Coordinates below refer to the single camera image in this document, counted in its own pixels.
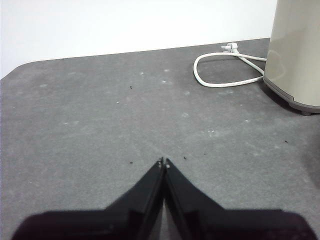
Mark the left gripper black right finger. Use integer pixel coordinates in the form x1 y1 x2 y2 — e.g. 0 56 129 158
164 157 319 240

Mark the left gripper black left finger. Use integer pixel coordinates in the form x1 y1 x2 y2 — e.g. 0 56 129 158
10 156 165 240

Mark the beige two-slot toaster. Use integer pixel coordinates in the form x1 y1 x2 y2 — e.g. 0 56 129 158
262 0 320 116

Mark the white toaster power cable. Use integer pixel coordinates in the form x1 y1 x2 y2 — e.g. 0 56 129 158
192 42 268 89

